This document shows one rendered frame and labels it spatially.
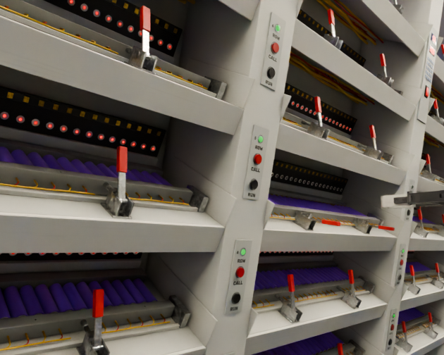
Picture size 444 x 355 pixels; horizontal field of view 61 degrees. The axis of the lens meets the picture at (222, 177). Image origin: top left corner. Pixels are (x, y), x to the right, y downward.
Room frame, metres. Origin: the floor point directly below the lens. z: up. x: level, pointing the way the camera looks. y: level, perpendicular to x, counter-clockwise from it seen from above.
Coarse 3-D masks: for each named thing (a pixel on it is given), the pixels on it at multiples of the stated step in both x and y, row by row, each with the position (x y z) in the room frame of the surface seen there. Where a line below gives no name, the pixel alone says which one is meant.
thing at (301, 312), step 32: (288, 256) 1.03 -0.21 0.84; (320, 256) 1.13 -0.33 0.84; (256, 288) 0.82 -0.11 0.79; (288, 288) 0.80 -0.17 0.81; (320, 288) 0.95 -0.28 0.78; (352, 288) 0.98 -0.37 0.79; (384, 288) 1.10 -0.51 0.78; (256, 320) 0.73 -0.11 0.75; (288, 320) 0.78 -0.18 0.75; (320, 320) 0.84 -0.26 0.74; (352, 320) 0.97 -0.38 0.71; (256, 352) 0.71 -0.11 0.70
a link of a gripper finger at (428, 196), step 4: (420, 192) 0.89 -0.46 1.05; (424, 192) 0.88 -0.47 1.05; (428, 192) 0.87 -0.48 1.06; (432, 192) 0.87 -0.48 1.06; (436, 192) 0.86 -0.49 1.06; (440, 192) 0.85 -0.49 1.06; (412, 196) 0.90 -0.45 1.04; (416, 196) 0.89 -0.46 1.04; (420, 196) 0.89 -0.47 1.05; (424, 196) 0.88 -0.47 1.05; (428, 196) 0.87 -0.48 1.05; (432, 196) 0.87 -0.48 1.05; (436, 196) 0.86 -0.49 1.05; (440, 196) 0.86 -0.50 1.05; (408, 200) 0.91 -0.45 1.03; (412, 200) 0.90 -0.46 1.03; (416, 200) 0.89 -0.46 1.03; (420, 200) 0.89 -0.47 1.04; (424, 200) 0.88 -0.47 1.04; (428, 200) 0.87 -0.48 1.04; (432, 200) 0.87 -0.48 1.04; (436, 200) 0.86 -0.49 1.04; (440, 200) 0.85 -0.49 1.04
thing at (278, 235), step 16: (304, 192) 1.05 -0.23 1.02; (320, 192) 1.10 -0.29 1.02; (272, 208) 0.66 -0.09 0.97; (368, 208) 1.16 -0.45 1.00; (272, 224) 0.72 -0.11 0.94; (288, 224) 0.77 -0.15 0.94; (320, 224) 0.88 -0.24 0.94; (384, 224) 1.12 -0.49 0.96; (400, 224) 1.08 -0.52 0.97; (272, 240) 0.70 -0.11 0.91; (288, 240) 0.74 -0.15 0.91; (304, 240) 0.77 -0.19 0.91; (320, 240) 0.81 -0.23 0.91; (336, 240) 0.86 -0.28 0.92; (352, 240) 0.91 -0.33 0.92; (368, 240) 0.97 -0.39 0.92; (384, 240) 1.04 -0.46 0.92
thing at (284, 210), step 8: (280, 208) 0.77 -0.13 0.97; (288, 208) 0.79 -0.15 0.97; (296, 208) 0.82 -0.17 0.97; (304, 208) 0.85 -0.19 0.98; (288, 216) 0.80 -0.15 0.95; (312, 216) 0.86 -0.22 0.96; (320, 216) 0.88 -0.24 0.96; (328, 216) 0.91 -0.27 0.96; (336, 216) 0.93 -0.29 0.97; (344, 216) 0.96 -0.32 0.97; (352, 216) 0.99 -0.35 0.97; (360, 216) 1.04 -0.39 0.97; (344, 224) 0.94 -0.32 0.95; (376, 224) 1.09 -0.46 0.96
